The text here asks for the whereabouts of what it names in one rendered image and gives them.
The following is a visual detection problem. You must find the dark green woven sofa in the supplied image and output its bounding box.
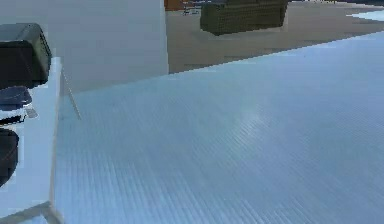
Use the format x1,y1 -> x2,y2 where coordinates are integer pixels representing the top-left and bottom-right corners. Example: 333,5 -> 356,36
199,0 -> 290,37

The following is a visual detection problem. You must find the orange wooden cabinet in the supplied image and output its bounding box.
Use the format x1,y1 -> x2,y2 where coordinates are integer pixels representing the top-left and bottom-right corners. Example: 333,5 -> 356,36
163,0 -> 188,12

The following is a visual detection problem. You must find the dark blue round dish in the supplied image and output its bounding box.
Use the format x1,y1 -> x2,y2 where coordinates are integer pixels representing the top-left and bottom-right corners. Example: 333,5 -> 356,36
0,85 -> 38,125

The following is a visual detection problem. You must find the black box appliance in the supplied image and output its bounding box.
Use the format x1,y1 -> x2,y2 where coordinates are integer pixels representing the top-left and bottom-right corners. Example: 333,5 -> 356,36
0,22 -> 53,90

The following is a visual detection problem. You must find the black round pot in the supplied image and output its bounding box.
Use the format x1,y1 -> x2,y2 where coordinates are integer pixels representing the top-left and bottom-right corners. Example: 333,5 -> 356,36
0,128 -> 20,188

